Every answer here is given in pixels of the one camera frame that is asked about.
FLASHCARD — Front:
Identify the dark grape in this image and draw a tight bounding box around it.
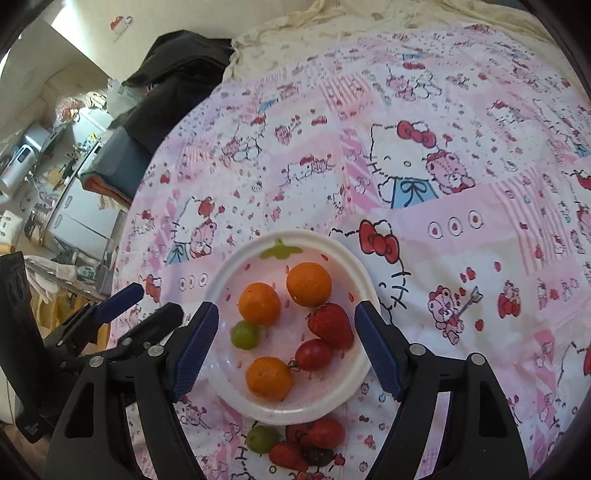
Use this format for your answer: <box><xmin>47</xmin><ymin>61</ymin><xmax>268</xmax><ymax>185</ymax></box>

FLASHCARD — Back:
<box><xmin>302</xmin><ymin>445</ymin><xmax>334</xmax><ymax>467</ymax></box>

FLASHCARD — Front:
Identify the pink cartoon printed blanket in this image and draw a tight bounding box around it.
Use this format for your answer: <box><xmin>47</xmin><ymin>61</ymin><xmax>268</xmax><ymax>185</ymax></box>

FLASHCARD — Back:
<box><xmin>111</xmin><ymin>18</ymin><xmax>591</xmax><ymax>480</ymax></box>

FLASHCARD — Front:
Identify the strawberry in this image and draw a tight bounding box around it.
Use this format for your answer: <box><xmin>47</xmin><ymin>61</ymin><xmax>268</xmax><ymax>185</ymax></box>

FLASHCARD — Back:
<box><xmin>269</xmin><ymin>440</ymin><xmax>309</xmax><ymax>472</ymax></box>
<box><xmin>307</xmin><ymin>303</ymin><xmax>355</xmax><ymax>350</ymax></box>

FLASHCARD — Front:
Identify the blue padded bed frame panel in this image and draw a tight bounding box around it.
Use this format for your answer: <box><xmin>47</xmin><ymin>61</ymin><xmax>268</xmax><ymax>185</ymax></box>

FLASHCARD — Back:
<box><xmin>78</xmin><ymin>127</ymin><xmax>153</xmax><ymax>208</ymax></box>

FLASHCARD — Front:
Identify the strawberry print plate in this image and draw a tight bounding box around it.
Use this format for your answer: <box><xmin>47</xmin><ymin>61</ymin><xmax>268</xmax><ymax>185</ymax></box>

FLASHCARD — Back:
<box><xmin>203</xmin><ymin>230</ymin><xmax>382</xmax><ymax>425</ymax></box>

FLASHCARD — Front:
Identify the silver range hood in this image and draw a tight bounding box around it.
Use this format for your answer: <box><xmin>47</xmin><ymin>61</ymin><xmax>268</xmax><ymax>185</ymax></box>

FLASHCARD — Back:
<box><xmin>0</xmin><ymin>122</ymin><xmax>51</xmax><ymax>199</ymax></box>

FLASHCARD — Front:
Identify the pink plastic bag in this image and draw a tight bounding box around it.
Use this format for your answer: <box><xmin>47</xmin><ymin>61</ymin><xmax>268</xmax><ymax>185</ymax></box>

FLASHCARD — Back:
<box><xmin>55</xmin><ymin>97</ymin><xmax>86</xmax><ymax>123</ymax></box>

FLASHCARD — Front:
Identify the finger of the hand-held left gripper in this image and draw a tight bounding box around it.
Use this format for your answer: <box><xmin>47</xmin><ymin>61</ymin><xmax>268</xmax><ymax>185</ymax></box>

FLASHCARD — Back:
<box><xmin>44</xmin><ymin>283</ymin><xmax>145</xmax><ymax>357</ymax></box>
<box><xmin>106</xmin><ymin>302</ymin><xmax>184</xmax><ymax>361</ymax></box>

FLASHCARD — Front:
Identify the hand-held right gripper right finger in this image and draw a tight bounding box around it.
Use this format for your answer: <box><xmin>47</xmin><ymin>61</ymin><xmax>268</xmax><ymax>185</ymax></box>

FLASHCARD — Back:
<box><xmin>355</xmin><ymin>300</ymin><xmax>529</xmax><ymax>480</ymax></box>

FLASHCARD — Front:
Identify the orange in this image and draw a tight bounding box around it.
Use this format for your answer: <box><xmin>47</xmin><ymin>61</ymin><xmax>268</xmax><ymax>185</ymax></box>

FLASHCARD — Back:
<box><xmin>286</xmin><ymin>262</ymin><xmax>332</xmax><ymax>307</ymax></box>
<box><xmin>238</xmin><ymin>282</ymin><xmax>281</xmax><ymax>326</ymax></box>
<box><xmin>246</xmin><ymin>357</ymin><xmax>293</xmax><ymax>400</ymax></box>

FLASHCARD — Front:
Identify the black jacket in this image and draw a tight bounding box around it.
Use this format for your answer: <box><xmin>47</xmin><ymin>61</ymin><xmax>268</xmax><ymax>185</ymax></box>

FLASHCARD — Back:
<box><xmin>122</xmin><ymin>30</ymin><xmax>234</xmax><ymax>158</ymax></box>

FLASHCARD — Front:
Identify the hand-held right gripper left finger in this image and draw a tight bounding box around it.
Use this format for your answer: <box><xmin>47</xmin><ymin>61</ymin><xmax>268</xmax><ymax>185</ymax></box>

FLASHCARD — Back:
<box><xmin>44</xmin><ymin>301</ymin><xmax>220</xmax><ymax>480</ymax></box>

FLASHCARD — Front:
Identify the cream duvet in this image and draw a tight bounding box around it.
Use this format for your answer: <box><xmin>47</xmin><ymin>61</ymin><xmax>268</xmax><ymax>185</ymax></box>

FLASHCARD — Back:
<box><xmin>224</xmin><ymin>0</ymin><xmax>573</xmax><ymax>84</ymax></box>

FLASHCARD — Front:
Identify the green grape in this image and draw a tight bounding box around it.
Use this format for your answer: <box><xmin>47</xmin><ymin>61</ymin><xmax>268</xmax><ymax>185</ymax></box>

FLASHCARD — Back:
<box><xmin>231</xmin><ymin>320</ymin><xmax>260</xmax><ymax>350</ymax></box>
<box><xmin>245</xmin><ymin>425</ymin><xmax>280</xmax><ymax>454</ymax></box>

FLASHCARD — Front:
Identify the white plastic bag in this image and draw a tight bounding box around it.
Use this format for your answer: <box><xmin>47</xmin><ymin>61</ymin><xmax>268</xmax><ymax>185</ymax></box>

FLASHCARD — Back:
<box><xmin>106</xmin><ymin>78</ymin><xmax>144</xmax><ymax>114</ymax></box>

